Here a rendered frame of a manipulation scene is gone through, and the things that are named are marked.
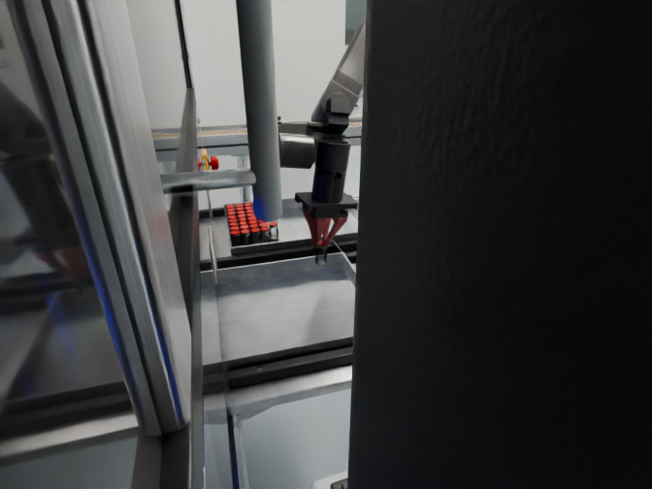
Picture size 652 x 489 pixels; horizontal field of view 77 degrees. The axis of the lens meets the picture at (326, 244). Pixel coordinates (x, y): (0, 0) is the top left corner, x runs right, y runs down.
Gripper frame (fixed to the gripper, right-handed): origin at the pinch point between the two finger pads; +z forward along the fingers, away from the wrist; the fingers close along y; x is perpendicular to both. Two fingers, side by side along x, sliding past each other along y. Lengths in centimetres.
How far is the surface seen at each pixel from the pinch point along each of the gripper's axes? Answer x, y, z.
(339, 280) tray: 1.7, -4.5, 8.2
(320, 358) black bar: 21.7, 9.3, 7.7
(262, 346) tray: 13.5, 15.4, 10.5
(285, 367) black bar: 21.0, 14.5, 8.4
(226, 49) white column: -175, -25, -25
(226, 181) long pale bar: 29.8, 26.1, -22.6
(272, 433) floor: -35, -10, 98
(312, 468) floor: -16, -18, 96
